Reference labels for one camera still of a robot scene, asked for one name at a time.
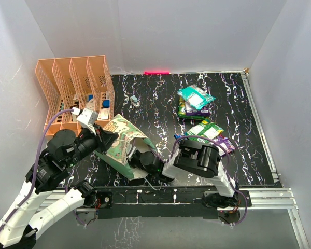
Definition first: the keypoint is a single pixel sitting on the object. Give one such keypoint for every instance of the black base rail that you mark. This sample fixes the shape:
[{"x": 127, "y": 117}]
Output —
[{"x": 117, "y": 202}]

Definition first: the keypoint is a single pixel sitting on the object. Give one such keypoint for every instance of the green Fox's candy bag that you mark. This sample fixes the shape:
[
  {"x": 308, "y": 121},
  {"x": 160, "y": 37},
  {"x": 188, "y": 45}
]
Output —
[{"x": 192, "y": 117}]

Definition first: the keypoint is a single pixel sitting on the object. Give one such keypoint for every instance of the purple Fox's candy bag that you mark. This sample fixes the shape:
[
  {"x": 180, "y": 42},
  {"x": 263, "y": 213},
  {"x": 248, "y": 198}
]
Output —
[{"x": 191, "y": 111}]

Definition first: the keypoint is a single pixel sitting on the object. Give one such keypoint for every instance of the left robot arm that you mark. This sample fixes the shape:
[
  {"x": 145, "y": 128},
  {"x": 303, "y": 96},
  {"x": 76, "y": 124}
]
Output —
[{"x": 23, "y": 223}]

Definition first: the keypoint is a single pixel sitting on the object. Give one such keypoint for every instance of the white card box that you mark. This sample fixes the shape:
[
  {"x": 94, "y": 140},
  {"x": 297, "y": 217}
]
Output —
[{"x": 103, "y": 114}]

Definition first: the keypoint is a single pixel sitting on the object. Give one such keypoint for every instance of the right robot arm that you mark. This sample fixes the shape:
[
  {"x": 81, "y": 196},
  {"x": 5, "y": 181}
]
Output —
[{"x": 201, "y": 158}]

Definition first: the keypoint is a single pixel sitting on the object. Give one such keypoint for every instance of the orange plastic file organizer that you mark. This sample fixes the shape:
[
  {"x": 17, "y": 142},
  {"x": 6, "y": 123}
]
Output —
[{"x": 67, "y": 82}]

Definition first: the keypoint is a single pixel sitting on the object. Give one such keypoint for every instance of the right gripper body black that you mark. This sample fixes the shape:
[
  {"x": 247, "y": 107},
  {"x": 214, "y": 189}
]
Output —
[{"x": 135, "y": 161}]

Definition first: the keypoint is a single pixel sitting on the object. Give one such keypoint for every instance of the teal white candy bag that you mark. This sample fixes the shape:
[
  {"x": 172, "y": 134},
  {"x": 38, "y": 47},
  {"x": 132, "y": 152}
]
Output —
[{"x": 195, "y": 96}]

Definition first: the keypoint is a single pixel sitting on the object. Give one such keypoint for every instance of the green illustrated paper bag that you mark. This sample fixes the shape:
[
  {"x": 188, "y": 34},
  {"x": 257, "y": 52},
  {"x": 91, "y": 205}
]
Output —
[{"x": 130, "y": 139}]

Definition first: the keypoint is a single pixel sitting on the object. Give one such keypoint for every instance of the pink tape strip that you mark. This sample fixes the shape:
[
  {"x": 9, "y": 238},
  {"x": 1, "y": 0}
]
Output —
[{"x": 156, "y": 72}]

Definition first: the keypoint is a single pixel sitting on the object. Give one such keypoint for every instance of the white lotion bottle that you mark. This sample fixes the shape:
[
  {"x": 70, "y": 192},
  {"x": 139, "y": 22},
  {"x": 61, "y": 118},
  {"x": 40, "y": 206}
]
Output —
[{"x": 91, "y": 103}]

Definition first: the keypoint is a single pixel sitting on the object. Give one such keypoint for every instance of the orange green Fox's bag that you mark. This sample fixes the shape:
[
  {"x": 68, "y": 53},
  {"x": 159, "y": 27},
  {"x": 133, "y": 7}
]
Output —
[{"x": 205, "y": 128}]

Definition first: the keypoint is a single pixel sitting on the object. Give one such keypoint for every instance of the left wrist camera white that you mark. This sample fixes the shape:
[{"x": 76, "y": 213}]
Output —
[{"x": 85, "y": 117}]

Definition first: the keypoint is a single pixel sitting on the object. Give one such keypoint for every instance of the small blue candy wrapper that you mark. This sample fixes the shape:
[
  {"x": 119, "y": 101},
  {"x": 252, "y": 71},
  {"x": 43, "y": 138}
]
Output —
[{"x": 179, "y": 135}]

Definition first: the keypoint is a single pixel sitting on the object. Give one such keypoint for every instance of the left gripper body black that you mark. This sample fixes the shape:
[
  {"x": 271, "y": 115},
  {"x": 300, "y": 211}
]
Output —
[{"x": 100, "y": 143}]

